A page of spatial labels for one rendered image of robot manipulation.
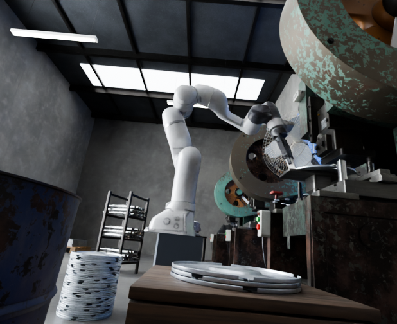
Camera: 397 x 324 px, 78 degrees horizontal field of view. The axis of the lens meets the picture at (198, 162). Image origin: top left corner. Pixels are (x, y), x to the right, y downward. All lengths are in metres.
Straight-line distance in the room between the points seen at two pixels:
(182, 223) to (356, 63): 0.85
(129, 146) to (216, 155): 2.95
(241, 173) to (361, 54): 1.79
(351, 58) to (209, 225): 7.07
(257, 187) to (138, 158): 6.24
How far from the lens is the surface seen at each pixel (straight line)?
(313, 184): 1.22
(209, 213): 7.77
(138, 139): 8.65
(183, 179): 1.09
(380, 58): 1.04
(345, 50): 1.00
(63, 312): 1.61
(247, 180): 2.56
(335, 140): 1.30
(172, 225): 1.05
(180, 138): 1.16
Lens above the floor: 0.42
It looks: 18 degrees up
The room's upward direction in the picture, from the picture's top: 6 degrees clockwise
